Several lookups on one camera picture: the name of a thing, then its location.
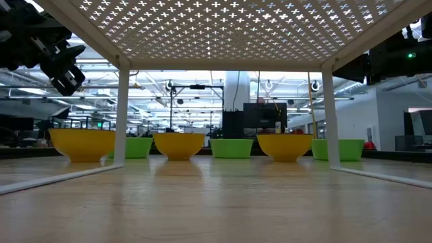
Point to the green plastic mini bowl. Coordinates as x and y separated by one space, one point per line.
351 150
140 148
231 148

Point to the yellow bowl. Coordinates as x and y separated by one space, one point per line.
179 145
285 146
82 145

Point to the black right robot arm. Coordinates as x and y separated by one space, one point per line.
395 64

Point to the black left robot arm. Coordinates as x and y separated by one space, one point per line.
20 33

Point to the black office monitor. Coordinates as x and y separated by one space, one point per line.
408 123
17 124

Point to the red object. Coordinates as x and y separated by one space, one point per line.
369 146

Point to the dark grey cabinet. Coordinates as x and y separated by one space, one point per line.
408 143

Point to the white bottle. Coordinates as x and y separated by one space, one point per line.
278 128

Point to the white building column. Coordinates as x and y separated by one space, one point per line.
236 91

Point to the white perforated mat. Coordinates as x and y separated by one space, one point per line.
222 65

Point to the black cabinet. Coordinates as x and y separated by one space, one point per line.
233 125

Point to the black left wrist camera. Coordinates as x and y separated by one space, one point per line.
67 81

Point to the black aluminium table frame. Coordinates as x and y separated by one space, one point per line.
398 154

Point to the black rig frame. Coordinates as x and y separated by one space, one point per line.
197 86

